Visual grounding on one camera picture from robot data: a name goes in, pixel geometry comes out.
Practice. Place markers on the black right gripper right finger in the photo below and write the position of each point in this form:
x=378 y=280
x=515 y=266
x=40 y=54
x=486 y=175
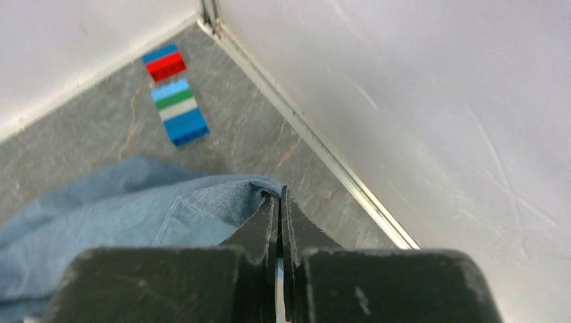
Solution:
x=324 y=282

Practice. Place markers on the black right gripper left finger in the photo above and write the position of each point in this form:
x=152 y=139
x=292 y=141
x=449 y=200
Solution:
x=232 y=282

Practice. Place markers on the blue fabric pillowcase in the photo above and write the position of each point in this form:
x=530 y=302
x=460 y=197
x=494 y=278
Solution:
x=138 y=202

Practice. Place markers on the blue green white block stack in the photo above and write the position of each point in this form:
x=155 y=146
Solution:
x=179 y=112

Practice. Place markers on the red and blue block stack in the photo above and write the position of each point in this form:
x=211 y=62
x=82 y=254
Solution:
x=164 y=62

